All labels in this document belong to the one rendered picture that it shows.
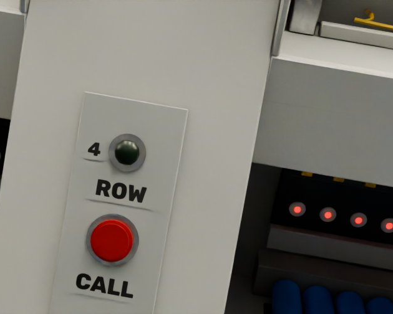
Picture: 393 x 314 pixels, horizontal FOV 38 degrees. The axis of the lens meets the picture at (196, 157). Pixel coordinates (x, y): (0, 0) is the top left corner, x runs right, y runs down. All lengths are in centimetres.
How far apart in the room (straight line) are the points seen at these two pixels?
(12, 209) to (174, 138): 7
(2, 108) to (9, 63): 2
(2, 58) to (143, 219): 8
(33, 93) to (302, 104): 10
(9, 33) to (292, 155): 12
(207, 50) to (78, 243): 9
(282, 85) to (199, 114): 3
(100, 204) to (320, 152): 9
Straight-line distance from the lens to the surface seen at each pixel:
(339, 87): 23
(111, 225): 22
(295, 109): 23
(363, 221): 40
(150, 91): 22
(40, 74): 23
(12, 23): 24
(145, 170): 22
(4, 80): 24
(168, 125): 22
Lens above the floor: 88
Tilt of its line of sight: 3 degrees down
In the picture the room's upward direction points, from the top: 10 degrees clockwise
